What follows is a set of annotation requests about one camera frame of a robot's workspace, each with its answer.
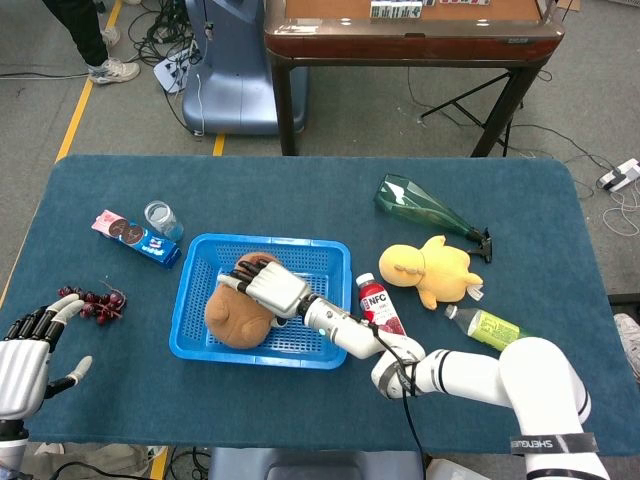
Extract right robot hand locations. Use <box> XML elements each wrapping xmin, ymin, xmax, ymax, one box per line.
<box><xmin>216</xmin><ymin>258</ymin><xmax>312</xmax><ymax>319</ymax></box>

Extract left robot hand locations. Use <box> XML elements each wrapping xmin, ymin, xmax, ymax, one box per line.
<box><xmin>0</xmin><ymin>293</ymin><xmax>94</xmax><ymax>420</ymax></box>

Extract brown capybara plush toy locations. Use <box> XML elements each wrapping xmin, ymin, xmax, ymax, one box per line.
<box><xmin>204</xmin><ymin>252</ymin><xmax>286</xmax><ymax>347</ymax></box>

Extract red NFC juice bottle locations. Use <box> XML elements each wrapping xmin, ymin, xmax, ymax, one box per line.
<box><xmin>355</xmin><ymin>272</ymin><xmax>407</xmax><ymax>337</ymax></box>

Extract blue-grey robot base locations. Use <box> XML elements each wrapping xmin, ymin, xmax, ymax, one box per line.
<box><xmin>207</xmin><ymin>447</ymin><xmax>426</xmax><ymax>480</ymax></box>

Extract blue plastic basket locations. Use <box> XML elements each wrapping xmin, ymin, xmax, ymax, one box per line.
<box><xmin>168</xmin><ymin>232</ymin><xmax>352</xmax><ymax>371</ymax></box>

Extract teal table cloth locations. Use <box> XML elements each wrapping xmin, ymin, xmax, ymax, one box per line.
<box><xmin>0</xmin><ymin>153</ymin><xmax>640</xmax><ymax>456</ymax></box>

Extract dark red grape bunch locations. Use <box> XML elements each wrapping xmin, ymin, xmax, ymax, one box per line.
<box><xmin>57</xmin><ymin>282</ymin><xmax>128</xmax><ymax>326</ymax></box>

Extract clear plastic cup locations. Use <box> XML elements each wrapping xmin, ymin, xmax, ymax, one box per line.
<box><xmin>144</xmin><ymin>200</ymin><xmax>185</xmax><ymax>243</ymax></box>

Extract blue cookie box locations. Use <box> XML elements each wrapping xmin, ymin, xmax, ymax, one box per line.
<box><xmin>91</xmin><ymin>208</ymin><xmax>183</xmax><ymax>270</ymax></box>

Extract green faceted bottle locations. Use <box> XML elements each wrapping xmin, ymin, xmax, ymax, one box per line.
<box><xmin>373</xmin><ymin>173</ymin><xmax>479</xmax><ymax>239</ymax></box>

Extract yellow duck plush toy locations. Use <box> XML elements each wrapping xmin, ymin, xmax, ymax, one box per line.
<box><xmin>378</xmin><ymin>235</ymin><xmax>485</xmax><ymax>310</ymax></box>

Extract clear bottle with green label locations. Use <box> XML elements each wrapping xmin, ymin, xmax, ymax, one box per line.
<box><xmin>444</xmin><ymin>303</ymin><xmax>534</xmax><ymax>352</ymax></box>

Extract small black clip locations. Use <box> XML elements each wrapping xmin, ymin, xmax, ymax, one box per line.
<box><xmin>467</xmin><ymin>227</ymin><xmax>497</xmax><ymax>264</ymax></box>

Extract white power strip with plugs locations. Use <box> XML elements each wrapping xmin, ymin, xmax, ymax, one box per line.
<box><xmin>152</xmin><ymin>47</ymin><xmax>196</xmax><ymax>94</ymax></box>

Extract brown mahjong table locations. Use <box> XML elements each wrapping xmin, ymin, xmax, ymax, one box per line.
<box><xmin>263</xmin><ymin>0</ymin><xmax>566</xmax><ymax>158</ymax></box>

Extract mahjong tile row dark print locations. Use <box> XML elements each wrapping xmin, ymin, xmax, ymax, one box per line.
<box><xmin>369</xmin><ymin>0</ymin><xmax>424</xmax><ymax>20</ymax></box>

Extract person's leg and shoe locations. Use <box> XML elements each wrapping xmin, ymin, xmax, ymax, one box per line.
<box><xmin>42</xmin><ymin>0</ymin><xmax>141</xmax><ymax>85</ymax></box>

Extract blue-grey machine pedestal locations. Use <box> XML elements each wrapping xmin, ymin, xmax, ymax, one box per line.
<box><xmin>181</xmin><ymin>0</ymin><xmax>310</xmax><ymax>136</ymax></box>

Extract black floor cables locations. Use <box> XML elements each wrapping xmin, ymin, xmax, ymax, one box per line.
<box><xmin>127</xmin><ymin>0</ymin><xmax>201</xmax><ymax>66</ymax></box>

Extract white loose cable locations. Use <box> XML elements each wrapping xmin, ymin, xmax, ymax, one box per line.
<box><xmin>602</xmin><ymin>189</ymin><xmax>640</xmax><ymax>239</ymax></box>

